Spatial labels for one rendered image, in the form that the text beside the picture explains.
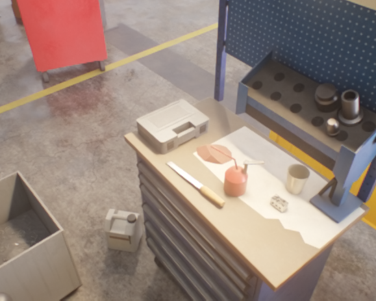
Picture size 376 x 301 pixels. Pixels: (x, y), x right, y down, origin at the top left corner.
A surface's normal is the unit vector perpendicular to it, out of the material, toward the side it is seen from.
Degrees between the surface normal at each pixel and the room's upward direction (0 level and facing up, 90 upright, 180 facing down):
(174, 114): 0
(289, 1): 90
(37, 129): 0
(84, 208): 0
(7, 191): 90
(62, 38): 90
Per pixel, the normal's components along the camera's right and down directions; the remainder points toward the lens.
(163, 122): 0.00, -0.76
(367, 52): -0.80, 0.40
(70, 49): 0.38, 0.60
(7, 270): 0.66, 0.49
